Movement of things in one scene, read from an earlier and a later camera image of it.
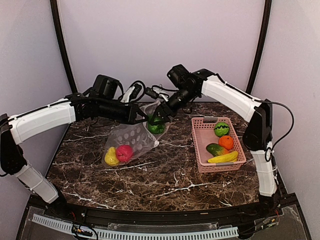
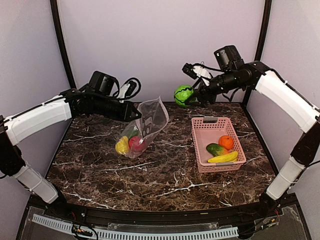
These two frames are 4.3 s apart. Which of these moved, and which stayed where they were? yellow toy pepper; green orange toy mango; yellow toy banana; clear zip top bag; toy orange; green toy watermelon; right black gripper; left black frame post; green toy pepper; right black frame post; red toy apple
Moved: green toy watermelon; red toy apple; clear zip top bag; green toy pepper; yellow toy pepper; right black gripper
Stayed: yellow toy banana; right black frame post; green orange toy mango; left black frame post; toy orange
